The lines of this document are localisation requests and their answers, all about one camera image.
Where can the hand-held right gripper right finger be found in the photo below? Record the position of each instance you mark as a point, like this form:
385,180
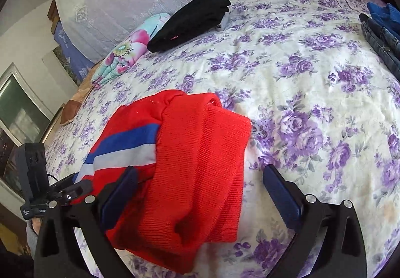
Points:
281,196

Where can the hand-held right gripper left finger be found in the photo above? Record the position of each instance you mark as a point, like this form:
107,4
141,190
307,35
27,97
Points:
120,196

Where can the red striped sweater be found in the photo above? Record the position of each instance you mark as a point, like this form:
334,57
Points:
193,171

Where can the window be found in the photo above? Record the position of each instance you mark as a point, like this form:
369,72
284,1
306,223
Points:
22,109

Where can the brown pillow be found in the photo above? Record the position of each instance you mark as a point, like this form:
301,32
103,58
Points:
70,112

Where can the purple floral bedsheet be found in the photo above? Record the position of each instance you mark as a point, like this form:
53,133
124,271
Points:
281,77

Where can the blue printed panel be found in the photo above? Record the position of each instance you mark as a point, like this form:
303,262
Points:
72,56

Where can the folded teal floral quilt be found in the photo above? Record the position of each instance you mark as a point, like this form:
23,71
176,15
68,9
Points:
125,52

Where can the blue jeans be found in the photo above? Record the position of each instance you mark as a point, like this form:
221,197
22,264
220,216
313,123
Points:
384,42

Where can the folded black garment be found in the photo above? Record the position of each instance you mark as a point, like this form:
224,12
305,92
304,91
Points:
193,18

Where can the blue cloth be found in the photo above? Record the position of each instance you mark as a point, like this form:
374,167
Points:
382,13

